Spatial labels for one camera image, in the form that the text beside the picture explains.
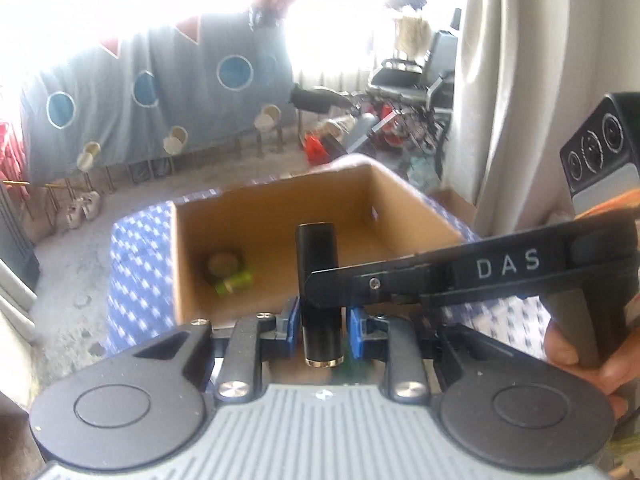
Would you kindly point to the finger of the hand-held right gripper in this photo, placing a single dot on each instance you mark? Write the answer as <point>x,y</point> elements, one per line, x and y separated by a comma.
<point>380,280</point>

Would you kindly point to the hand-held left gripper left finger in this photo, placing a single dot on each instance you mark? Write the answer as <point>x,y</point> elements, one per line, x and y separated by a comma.
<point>291,327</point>

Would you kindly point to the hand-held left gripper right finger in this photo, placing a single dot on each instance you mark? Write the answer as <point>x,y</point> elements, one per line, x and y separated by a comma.
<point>356,332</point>

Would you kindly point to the black cylinder bottle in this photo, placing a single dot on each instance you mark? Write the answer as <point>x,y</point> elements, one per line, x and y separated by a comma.
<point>320,300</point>

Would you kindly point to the cardboard box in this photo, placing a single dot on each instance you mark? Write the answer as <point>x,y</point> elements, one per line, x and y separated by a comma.
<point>400,220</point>

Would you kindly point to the person's right hand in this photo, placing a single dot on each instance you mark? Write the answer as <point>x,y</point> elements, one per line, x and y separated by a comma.
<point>595,375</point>

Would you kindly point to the green tube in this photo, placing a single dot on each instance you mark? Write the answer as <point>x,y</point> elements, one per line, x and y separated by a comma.
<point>235,282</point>

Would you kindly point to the round tin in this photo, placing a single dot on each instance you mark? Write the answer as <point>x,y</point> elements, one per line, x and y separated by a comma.
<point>223,264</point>

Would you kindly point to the red plastic object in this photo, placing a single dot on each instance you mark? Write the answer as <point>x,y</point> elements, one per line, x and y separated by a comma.
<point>316,149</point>

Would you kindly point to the blue star-print blanket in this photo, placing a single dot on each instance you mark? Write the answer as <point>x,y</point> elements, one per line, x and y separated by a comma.
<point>137,260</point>

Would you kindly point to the cream curtain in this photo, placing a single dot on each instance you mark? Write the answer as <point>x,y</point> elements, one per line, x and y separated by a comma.
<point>525,85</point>

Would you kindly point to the black padded seat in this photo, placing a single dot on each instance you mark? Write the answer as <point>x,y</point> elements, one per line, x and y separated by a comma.
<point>315,99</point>

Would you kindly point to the wheelchair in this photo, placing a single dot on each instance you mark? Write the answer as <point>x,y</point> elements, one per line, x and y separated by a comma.
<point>415,75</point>

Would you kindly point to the grey sheet with blue circles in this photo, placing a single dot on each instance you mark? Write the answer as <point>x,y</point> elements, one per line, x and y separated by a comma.
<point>150,90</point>

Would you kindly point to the dark grey cabinet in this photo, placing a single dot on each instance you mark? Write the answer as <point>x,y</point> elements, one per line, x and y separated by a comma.
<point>15,250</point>

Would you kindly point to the red cloth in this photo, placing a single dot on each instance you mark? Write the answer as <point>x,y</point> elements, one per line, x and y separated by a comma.
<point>12,155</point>

